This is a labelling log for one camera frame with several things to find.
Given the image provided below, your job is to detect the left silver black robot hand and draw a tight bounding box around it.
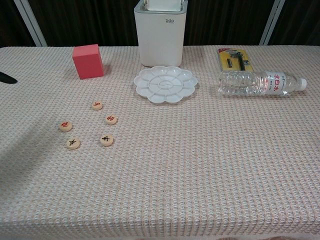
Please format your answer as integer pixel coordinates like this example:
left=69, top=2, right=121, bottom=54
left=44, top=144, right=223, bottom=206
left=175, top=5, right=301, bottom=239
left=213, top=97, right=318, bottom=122
left=0, top=71, right=19, bottom=85

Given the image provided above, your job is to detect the wooden chess piece black character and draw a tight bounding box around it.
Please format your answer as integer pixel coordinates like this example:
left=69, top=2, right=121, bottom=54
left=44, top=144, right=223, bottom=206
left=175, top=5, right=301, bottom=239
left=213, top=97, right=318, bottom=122
left=99, top=134, right=115, bottom=147
left=66, top=137, right=82, bottom=151

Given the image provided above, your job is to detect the red cube block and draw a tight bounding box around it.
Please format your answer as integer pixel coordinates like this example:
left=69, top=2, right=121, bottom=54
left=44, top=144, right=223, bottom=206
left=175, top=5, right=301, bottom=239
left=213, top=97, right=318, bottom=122
left=71, top=44, right=105, bottom=80

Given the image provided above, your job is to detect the black pleated curtain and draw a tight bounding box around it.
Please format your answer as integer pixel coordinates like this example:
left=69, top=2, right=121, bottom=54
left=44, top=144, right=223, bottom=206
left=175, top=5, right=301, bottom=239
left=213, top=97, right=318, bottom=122
left=0, top=0, right=320, bottom=48

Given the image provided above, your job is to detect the white lidded desktop bin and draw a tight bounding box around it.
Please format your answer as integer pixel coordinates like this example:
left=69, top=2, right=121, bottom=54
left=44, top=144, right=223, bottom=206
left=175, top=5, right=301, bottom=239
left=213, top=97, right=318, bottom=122
left=133, top=0, right=189, bottom=68

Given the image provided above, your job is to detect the white flower paint palette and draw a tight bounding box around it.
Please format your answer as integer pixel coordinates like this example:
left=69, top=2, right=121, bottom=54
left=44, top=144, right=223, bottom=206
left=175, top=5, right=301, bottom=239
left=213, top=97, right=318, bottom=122
left=133, top=65, right=199, bottom=104

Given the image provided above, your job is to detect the beige woven tablecloth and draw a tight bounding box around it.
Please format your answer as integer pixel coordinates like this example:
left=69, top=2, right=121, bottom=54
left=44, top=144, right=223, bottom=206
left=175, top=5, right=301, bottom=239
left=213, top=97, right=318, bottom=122
left=0, top=45, right=320, bottom=240

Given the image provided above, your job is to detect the razor in yellow blister pack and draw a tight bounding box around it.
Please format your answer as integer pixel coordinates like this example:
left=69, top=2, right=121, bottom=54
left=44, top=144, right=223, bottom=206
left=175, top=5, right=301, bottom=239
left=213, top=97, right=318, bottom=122
left=216, top=48, right=255, bottom=73

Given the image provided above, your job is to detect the clear plastic water bottle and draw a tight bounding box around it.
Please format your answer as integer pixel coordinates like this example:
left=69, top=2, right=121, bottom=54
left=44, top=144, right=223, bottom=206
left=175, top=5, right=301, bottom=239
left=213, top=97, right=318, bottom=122
left=217, top=70, right=308, bottom=97

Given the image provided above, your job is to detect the aluminium frame post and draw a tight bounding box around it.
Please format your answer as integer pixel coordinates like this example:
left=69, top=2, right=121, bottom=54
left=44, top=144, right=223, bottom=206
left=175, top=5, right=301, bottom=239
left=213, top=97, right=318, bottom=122
left=259, top=0, right=286, bottom=46
left=13, top=0, right=48, bottom=48

